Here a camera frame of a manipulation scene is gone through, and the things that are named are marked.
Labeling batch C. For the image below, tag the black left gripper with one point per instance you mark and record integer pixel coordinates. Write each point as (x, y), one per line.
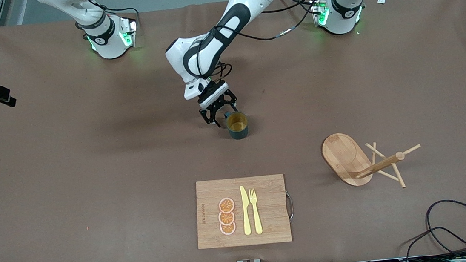
(218, 103)

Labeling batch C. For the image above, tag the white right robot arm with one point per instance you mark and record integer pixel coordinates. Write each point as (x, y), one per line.
(106, 40)

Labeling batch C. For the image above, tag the yellow plastic fork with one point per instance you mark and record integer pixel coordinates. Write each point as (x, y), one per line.
(256, 214)

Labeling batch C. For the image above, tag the yellow plastic knife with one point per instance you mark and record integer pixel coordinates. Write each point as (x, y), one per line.
(245, 211)

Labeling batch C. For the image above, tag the wooden cup rack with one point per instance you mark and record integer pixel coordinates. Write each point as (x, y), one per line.
(344, 158)

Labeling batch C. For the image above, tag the wooden cutting board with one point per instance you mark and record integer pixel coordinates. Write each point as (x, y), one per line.
(271, 213)

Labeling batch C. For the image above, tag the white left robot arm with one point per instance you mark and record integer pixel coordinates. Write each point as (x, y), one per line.
(208, 52)

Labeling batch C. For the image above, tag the brown table cover sheet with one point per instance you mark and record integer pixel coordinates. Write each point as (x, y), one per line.
(137, 200)

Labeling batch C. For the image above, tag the orange slice toy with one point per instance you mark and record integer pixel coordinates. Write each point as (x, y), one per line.
(226, 205)
(228, 230)
(226, 218)

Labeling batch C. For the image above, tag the dark green cup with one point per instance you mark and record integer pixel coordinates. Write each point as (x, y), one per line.
(238, 131)

